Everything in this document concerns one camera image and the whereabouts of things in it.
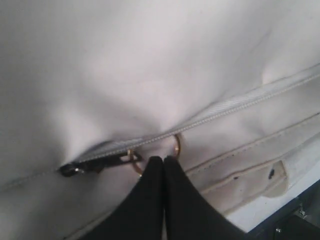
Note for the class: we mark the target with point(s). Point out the dark table frame edge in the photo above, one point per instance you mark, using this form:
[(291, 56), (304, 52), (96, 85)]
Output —
[(297, 220)]

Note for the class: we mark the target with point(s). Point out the cream fabric duffel bag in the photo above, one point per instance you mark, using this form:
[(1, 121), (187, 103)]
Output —
[(89, 89)]

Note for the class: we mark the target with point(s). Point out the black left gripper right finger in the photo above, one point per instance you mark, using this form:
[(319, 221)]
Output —
[(188, 216)]

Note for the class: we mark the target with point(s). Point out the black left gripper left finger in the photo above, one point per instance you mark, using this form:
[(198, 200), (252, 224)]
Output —
[(140, 215)]

